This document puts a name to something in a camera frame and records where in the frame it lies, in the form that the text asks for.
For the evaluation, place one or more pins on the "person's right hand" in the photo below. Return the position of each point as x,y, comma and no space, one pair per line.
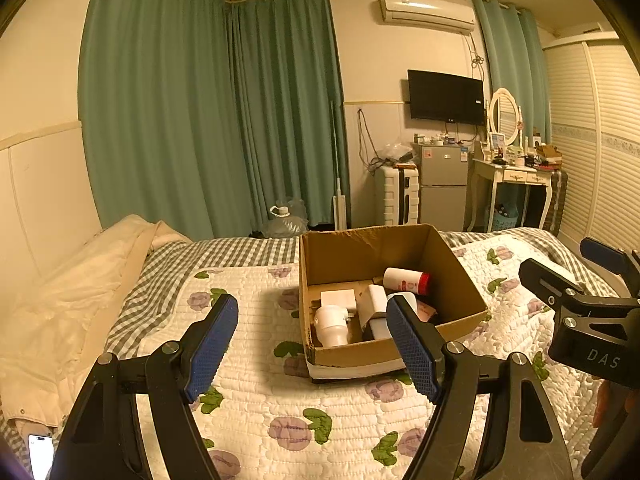
602,402

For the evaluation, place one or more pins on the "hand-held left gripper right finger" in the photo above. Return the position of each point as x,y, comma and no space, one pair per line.
412,345

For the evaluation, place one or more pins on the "clear plastic bag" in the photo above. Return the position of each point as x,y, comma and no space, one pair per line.
392,152

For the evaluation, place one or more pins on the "small photo frame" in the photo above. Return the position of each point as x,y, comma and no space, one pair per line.
497,141

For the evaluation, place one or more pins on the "smartphone with lit screen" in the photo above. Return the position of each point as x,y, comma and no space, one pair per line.
41,455

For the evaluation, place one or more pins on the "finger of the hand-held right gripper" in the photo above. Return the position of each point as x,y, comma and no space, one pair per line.
537,277
602,251

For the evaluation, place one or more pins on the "cream padded headboard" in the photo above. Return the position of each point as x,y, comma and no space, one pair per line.
45,200

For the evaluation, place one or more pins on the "black wall television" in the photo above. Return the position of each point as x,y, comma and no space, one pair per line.
445,96

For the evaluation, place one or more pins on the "dark green curtain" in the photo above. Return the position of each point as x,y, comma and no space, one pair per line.
155,110
290,110

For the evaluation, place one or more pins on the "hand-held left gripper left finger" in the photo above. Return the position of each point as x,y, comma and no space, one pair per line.
210,345

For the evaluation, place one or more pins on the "white bottle with red cap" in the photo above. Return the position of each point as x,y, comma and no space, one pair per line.
405,280

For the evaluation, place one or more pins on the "light teal curtain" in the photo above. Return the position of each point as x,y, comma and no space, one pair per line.
510,50

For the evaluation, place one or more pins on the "white box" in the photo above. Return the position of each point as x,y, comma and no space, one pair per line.
337,301

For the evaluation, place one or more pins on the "white dressing table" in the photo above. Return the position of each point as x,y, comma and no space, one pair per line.
520,175

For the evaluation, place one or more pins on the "black power cube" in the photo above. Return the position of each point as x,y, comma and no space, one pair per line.
375,332

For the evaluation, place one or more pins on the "cream duvet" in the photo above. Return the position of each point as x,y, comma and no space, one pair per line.
65,310

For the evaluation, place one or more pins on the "white louvered wardrobe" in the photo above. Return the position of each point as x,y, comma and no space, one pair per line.
600,150

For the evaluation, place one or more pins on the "brown cardboard box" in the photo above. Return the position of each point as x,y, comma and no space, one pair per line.
350,355

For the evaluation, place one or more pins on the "silver refrigerator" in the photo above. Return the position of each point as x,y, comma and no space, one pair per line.
442,185

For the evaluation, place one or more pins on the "clear water jug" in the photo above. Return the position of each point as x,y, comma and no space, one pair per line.
285,220

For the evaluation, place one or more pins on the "plain white plastic bottle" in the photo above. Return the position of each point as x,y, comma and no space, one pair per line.
330,327

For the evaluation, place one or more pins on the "white ribbed suitcase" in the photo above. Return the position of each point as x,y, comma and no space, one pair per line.
395,195

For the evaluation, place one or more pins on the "blue basket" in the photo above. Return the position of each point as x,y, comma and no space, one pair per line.
502,217

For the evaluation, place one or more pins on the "white mop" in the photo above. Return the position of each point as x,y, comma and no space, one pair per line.
334,160

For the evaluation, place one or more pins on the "white oval mirror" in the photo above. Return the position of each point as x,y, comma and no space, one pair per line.
505,115

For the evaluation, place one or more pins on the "floral quilted bedspread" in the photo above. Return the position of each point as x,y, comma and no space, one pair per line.
260,410

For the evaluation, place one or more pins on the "white plug charger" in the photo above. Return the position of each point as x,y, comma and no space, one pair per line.
375,302

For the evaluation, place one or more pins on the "white air conditioner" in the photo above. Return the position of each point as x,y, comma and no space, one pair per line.
425,10

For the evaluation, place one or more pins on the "small open cardboard box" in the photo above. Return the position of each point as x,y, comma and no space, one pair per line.
547,152

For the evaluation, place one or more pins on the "grey suitcase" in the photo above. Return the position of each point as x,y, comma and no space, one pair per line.
559,200

